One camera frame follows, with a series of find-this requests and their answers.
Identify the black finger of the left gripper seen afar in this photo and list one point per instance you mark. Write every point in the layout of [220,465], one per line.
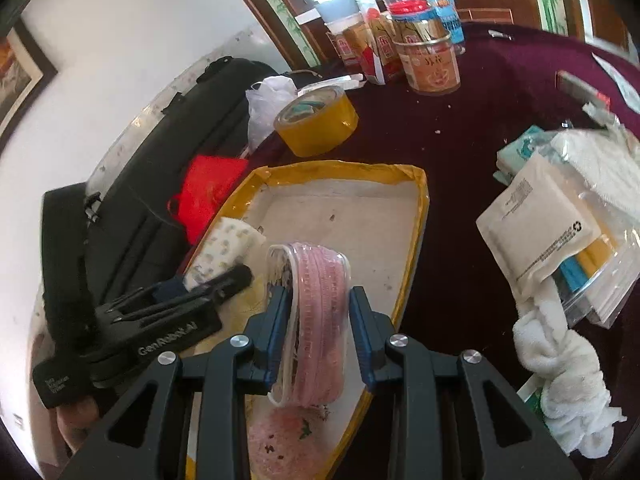
[215,282]

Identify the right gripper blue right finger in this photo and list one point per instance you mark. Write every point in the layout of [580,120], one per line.
[371,331]

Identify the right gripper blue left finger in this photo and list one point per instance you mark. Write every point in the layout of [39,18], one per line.
[267,333]

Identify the banana print tissue pack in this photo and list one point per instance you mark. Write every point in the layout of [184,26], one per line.
[227,243]

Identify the bagged pink cloth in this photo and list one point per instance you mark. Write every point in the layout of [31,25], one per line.
[311,372]

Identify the pink fluffy sponge toy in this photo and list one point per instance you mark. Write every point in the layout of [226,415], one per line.
[287,443]

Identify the white twisted towel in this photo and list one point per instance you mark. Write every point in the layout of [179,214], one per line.
[574,399]

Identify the bagged yellow blue sponges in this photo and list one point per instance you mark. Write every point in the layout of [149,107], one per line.
[596,283]

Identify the person's left hand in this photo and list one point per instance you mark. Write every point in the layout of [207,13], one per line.
[75,421]

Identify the black suitcase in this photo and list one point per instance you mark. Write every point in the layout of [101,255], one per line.
[133,241]

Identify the red plastic bag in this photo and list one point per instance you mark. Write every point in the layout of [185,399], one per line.
[207,184]

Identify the yellow-rimmed cardboard tray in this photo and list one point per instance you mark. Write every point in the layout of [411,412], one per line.
[372,214]

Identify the green white sachet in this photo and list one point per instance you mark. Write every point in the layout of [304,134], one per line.
[530,393]

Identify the beige sealed pouch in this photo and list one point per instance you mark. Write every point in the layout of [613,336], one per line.
[534,225]

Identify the white plastic bag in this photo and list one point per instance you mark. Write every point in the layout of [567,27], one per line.
[265,100]

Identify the yellow packing tape roll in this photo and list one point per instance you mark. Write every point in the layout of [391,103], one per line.
[317,122]

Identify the red yellow carton box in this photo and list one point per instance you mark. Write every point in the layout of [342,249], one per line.
[374,50]

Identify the red-lidded snack jar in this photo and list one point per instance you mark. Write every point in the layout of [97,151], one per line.
[424,47]

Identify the maroon tablecloth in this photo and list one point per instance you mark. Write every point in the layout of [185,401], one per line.
[470,143]

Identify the clear tall plastic jar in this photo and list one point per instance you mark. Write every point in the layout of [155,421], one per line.
[440,5]

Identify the grey red small box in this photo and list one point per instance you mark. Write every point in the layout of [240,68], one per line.
[580,90]

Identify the white leaflet on table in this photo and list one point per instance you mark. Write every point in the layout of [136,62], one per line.
[627,91]

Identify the framed wall picture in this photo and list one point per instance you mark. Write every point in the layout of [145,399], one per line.
[25,72]

